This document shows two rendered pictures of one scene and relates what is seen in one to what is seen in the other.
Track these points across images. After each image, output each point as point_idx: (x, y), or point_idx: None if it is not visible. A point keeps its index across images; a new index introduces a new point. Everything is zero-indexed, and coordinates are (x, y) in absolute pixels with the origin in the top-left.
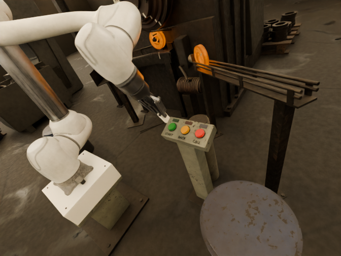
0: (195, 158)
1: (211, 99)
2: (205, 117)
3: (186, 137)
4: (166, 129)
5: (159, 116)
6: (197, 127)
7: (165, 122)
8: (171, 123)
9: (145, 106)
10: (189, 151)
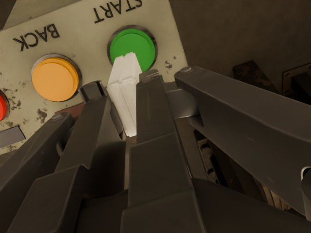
0: (20, 1)
1: (220, 163)
2: (128, 139)
3: (15, 53)
4: (153, 21)
5: (99, 80)
6: (22, 120)
7: (130, 52)
8: (145, 66)
9: (225, 100)
10: (35, 6)
